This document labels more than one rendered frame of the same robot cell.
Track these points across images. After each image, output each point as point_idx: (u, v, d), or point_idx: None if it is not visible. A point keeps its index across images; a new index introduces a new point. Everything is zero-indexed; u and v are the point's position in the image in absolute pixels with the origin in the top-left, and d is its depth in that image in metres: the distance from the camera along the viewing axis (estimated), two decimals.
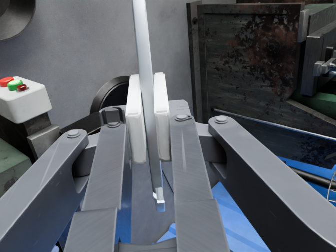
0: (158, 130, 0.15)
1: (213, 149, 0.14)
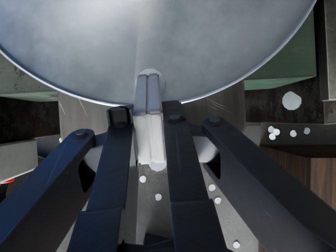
0: (152, 131, 0.15)
1: (206, 149, 0.14)
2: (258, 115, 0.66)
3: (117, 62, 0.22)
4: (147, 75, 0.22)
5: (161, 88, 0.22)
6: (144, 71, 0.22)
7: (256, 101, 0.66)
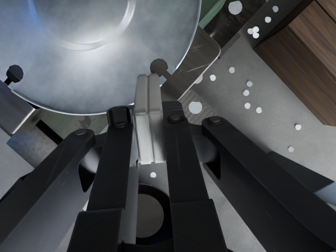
0: (152, 131, 0.15)
1: (206, 149, 0.14)
2: (230, 31, 0.79)
3: None
4: None
5: None
6: None
7: (221, 23, 0.79)
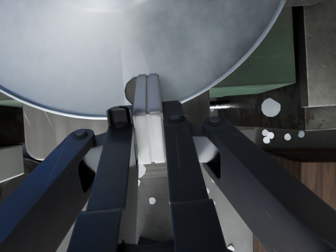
0: (152, 131, 0.15)
1: (206, 149, 0.14)
2: (247, 119, 0.66)
3: None
4: None
5: None
6: None
7: (246, 105, 0.66)
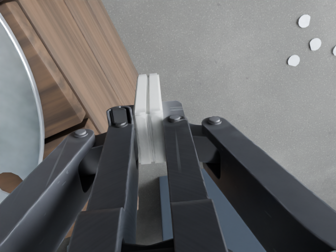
0: (152, 131, 0.15)
1: (206, 149, 0.14)
2: None
3: None
4: None
5: None
6: None
7: None
